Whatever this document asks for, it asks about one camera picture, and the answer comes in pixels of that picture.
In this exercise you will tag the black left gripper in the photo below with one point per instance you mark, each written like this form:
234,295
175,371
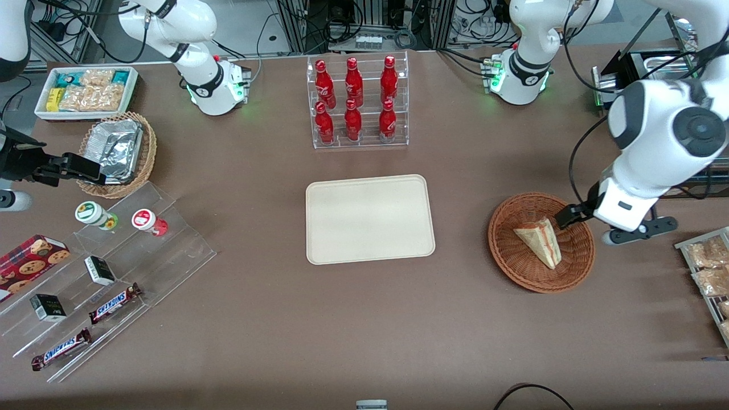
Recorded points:
576,213

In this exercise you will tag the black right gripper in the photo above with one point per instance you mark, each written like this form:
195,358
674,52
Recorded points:
17,162

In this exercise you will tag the triangle sandwich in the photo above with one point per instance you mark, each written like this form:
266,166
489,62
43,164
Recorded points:
541,242

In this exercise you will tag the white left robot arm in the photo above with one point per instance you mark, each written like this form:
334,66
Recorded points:
655,131

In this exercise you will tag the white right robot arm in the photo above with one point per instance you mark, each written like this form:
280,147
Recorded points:
199,85

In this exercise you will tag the light tan wicker basket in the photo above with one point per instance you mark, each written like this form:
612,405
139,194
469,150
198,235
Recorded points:
147,154

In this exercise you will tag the brown round wicker basket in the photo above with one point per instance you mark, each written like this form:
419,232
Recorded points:
524,267

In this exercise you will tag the tray of packaged snacks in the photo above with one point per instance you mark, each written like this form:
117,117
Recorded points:
709,302

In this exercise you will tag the beige plastic serving tray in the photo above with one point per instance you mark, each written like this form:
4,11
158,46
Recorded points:
370,219

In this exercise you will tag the silver foil package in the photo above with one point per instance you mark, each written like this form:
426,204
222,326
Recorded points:
117,148

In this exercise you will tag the green label yogurt cup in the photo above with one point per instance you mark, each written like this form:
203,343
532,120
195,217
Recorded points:
91,213

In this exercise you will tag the white rectangular snack bin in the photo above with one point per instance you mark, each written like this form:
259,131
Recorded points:
42,114

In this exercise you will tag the clear bag of crackers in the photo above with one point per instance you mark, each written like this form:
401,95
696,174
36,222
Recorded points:
97,77
91,98

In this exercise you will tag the red label yogurt cup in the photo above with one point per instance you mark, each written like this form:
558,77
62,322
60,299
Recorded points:
145,220

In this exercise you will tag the yellow snack packet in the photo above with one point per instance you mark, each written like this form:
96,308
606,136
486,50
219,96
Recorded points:
53,98

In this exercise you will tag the teal snack packet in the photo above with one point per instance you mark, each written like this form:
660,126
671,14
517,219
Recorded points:
121,76
67,78

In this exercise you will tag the small black carton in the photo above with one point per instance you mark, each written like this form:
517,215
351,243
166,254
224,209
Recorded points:
48,307
100,270

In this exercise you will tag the red plaid cookie box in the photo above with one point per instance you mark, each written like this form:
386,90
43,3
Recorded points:
28,265

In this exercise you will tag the clear acrylic stepped shelf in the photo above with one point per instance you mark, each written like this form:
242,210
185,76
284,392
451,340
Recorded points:
171,250

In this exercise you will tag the Snickers chocolate bar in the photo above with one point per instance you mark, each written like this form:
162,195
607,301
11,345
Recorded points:
114,303
61,348

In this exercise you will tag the clear bag of nuts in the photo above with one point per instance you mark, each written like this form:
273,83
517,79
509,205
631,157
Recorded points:
712,282
724,309
709,253

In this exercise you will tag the black glass food warmer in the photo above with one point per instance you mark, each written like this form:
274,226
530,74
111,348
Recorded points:
626,65

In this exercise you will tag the steel warmer pan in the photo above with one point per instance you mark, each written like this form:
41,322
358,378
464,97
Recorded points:
660,60

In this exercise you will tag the red cola bottle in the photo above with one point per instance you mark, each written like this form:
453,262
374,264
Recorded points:
324,125
353,84
353,124
324,85
388,122
389,82

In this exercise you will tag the clear acrylic bottle rack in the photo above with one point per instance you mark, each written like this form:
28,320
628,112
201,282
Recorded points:
370,142

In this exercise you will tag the white power strip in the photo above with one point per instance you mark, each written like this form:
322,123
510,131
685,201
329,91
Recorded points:
368,41

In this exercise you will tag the grey device at table edge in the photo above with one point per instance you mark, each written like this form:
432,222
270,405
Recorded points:
371,405

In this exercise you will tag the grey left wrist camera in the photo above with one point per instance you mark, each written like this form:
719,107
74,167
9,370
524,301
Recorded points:
638,232

